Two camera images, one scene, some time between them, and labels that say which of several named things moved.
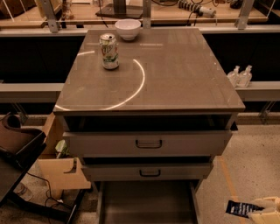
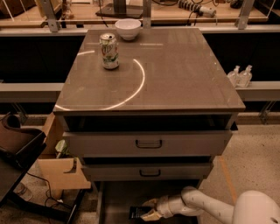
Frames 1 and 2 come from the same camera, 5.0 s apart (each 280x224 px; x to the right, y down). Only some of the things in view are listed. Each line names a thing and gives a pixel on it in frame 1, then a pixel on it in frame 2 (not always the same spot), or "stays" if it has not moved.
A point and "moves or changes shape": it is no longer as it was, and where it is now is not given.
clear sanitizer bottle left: x=234 y=76 stays
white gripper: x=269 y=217 → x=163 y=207
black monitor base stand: x=120 y=10 stays
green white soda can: x=109 y=51 stays
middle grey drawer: x=147 y=171 stays
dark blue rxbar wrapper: x=241 y=208 moves or changes shape
